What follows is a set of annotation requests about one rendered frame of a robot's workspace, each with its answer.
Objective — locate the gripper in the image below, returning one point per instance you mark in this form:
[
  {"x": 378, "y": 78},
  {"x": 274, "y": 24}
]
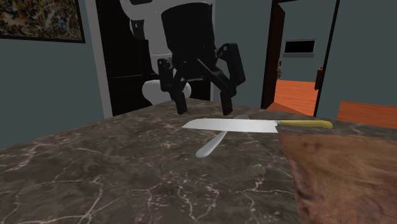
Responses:
[{"x": 189, "y": 34}]

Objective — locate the brown wooden cutting board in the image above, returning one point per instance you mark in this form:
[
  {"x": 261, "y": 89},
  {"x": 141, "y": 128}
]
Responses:
[{"x": 344, "y": 176}]

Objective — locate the grey-framed dark window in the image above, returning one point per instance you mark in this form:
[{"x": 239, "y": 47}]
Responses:
[{"x": 299, "y": 47}]

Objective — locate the framed abstract wall picture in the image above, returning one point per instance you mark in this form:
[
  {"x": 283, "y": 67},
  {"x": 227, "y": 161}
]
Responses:
[{"x": 37, "y": 18}]

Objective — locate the dark brown open door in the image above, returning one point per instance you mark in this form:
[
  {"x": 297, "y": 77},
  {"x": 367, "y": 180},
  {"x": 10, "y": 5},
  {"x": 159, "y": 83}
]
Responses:
[{"x": 273, "y": 56}]

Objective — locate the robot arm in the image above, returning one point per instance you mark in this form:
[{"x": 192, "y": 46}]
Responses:
[{"x": 155, "y": 37}]

